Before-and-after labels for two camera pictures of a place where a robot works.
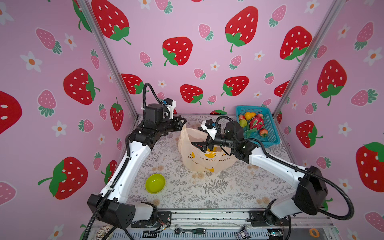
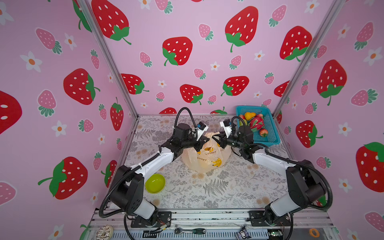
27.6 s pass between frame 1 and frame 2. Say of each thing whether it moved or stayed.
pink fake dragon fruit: stayed
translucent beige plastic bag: moved
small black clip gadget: stayed
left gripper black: moved
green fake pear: stayed
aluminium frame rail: stayed
